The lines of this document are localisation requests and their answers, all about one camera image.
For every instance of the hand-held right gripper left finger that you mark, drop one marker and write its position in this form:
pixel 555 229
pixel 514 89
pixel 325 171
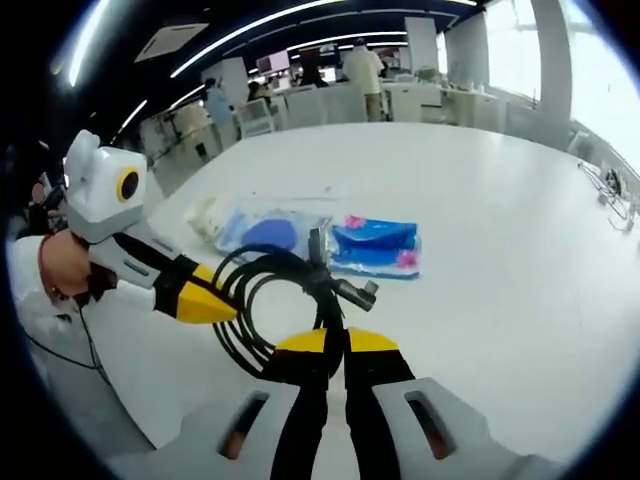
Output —
pixel 300 400

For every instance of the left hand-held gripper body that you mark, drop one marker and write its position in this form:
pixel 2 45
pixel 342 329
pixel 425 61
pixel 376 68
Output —
pixel 105 190

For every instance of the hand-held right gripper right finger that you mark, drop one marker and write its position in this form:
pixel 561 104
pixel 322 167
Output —
pixel 380 400

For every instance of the clear packet with blue disc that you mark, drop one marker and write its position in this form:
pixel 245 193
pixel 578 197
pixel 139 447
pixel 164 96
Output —
pixel 270 230

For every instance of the blue floral packet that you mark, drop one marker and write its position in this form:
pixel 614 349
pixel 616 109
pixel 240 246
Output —
pixel 375 247

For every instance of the person's left hand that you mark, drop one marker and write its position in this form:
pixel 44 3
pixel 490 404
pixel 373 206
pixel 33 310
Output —
pixel 62 265

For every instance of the person in white coat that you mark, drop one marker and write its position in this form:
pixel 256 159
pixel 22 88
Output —
pixel 100 390

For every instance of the white table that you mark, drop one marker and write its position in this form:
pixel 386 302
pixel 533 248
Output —
pixel 475 300

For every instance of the straight ceiling light strip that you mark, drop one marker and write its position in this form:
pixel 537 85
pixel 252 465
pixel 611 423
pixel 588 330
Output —
pixel 89 40

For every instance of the ceiling air vent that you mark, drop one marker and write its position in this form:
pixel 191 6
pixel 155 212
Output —
pixel 170 42

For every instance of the white mesh chair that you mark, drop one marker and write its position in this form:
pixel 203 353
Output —
pixel 256 117

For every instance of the curved ceiling light strip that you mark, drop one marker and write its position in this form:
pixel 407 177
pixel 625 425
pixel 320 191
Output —
pixel 300 25

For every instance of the green potted plant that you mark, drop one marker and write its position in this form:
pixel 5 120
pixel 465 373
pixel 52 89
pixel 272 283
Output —
pixel 425 73

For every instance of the narrow window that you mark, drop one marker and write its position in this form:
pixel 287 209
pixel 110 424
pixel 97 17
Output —
pixel 510 45

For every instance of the wide window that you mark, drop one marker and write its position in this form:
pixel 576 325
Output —
pixel 605 65

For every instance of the wall monitor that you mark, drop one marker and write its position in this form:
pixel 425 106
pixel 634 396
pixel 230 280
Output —
pixel 272 61

